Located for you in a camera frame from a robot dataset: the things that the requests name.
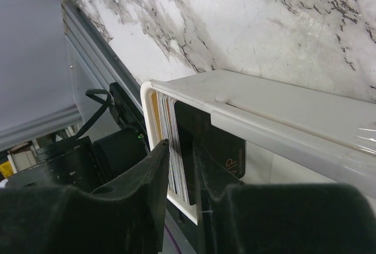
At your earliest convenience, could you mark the stack of cards in tray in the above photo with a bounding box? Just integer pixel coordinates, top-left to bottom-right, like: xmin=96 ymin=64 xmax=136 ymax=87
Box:
xmin=149 ymin=91 xmax=189 ymax=203

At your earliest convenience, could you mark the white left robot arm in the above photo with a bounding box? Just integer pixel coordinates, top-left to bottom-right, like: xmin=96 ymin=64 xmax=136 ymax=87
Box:
xmin=1 ymin=82 xmax=150 ymax=192

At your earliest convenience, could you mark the black VIP credit card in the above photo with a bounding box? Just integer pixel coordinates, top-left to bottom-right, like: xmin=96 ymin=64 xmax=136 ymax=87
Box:
xmin=174 ymin=101 xmax=246 ymax=205

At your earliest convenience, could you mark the white plastic tray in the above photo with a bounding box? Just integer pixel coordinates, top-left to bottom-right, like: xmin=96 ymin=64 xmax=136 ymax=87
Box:
xmin=140 ymin=69 xmax=376 ymax=225

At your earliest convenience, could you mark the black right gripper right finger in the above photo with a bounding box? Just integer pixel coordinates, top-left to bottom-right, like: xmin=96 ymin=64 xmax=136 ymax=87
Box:
xmin=193 ymin=143 xmax=375 ymax=253

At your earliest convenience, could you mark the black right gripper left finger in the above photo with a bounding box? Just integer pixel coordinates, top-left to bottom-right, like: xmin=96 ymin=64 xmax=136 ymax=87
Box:
xmin=1 ymin=140 xmax=169 ymax=253

